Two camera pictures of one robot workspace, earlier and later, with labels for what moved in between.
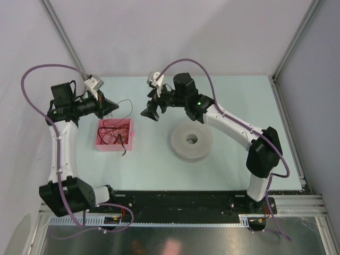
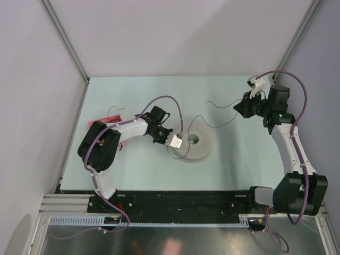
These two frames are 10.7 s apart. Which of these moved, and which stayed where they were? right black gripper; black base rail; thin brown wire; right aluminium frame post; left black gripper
Moved: left black gripper; thin brown wire; right black gripper
Stayed: black base rail; right aluminium frame post
